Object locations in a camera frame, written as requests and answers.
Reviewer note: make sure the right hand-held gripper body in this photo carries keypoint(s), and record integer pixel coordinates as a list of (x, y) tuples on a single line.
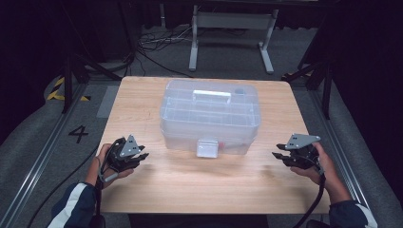
[(302, 156)]

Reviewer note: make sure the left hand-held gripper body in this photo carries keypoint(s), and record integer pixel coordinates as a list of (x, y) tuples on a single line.
[(122, 158)]

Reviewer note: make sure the clear plastic storage box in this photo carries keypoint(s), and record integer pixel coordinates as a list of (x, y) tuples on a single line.
[(210, 117)]

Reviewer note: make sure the person's left hand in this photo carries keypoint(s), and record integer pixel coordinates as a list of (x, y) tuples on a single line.
[(103, 172)]

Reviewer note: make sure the person's right hand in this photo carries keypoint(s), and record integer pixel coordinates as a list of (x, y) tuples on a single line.
[(324, 174)]

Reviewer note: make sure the black tripod stand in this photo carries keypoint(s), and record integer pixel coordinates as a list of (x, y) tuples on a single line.
[(68, 79), (326, 88)]

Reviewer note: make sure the metal floor rail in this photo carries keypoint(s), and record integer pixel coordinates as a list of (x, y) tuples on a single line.
[(348, 164), (38, 164)]

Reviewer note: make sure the grey metal table frame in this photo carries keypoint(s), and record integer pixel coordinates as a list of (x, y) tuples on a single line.
[(233, 20)]

